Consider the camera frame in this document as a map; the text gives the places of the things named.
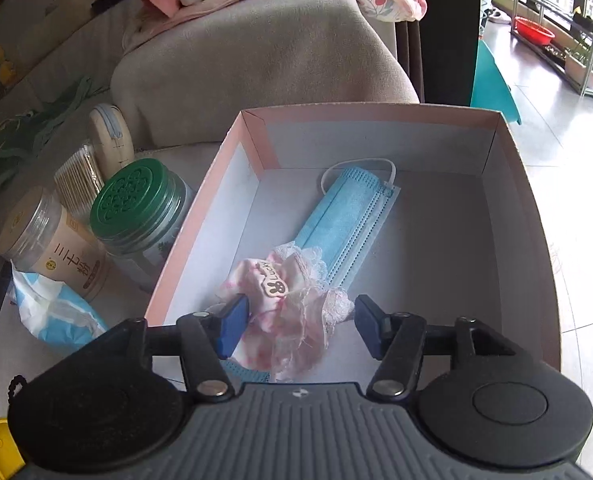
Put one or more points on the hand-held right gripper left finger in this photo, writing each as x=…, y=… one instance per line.
x=231, y=322

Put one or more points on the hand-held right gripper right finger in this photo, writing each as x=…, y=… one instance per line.
x=366, y=325

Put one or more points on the pink lace scrunchie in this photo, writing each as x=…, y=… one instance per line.
x=296, y=325

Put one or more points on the pink cardboard box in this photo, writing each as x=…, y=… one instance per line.
x=426, y=260

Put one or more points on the beige zip pouch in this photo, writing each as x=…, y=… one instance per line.
x=109, y=140

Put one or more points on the blue face mask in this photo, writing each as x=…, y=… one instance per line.
x=346, y=220

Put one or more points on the green lid glass jar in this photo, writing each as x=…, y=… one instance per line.
x=131, y=200

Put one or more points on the blue white tissue pack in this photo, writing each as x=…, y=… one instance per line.
x=56, y=310

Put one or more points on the clear plastic jar beige label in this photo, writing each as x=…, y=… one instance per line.
x=51, y=240

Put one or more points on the clear cotton swab box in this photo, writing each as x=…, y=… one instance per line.
x=76, y=180

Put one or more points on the beige sofa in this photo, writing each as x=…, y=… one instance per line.
x=276, y=60

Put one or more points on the teal plastic object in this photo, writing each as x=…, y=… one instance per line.
x=491, y=85

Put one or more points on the green cloth strip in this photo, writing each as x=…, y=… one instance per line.
x=41, y=120

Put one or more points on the dark curtain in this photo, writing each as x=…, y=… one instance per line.
x=446, y=35

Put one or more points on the pair of slippers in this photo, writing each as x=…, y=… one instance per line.
x=500, y=16

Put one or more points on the green potted plant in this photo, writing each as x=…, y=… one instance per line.
x=584, y=67

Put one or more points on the red plastic basin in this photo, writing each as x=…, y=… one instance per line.
x=534, y=30

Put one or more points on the small yellow toy figure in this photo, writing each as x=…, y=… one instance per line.
x=4, y=65

